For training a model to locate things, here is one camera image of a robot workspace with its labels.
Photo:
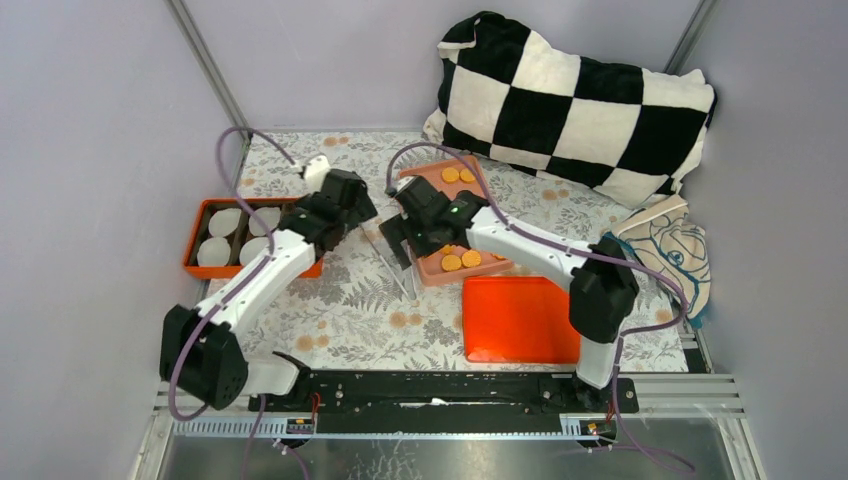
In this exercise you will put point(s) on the white paper cupcake liner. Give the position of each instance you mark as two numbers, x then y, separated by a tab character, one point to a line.
251	249
224	222
214	252
265	219

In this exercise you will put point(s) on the cream blue printed cloth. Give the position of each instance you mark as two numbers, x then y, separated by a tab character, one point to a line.
664	239

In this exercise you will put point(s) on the orange compartment box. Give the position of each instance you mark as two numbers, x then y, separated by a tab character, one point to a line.
199	233

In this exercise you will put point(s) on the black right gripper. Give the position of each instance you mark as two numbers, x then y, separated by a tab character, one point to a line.
397	230

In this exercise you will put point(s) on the orange box lid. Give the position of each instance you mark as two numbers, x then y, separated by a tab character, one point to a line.
514	319

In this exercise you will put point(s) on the pink cookie tray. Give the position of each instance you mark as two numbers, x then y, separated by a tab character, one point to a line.
428	267

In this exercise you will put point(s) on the black white checkered pillow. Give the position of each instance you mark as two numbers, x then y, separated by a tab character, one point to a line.
628	133

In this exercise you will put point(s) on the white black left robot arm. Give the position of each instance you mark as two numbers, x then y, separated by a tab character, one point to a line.
201	350

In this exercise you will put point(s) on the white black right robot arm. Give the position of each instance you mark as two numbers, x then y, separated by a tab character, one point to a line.
600	286

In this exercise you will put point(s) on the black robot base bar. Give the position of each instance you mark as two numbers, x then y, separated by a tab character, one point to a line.
420	402

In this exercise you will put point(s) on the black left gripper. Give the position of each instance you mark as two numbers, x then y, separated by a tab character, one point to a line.
363	211

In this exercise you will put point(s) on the floral tablecloth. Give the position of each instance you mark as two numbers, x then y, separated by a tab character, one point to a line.
354	316

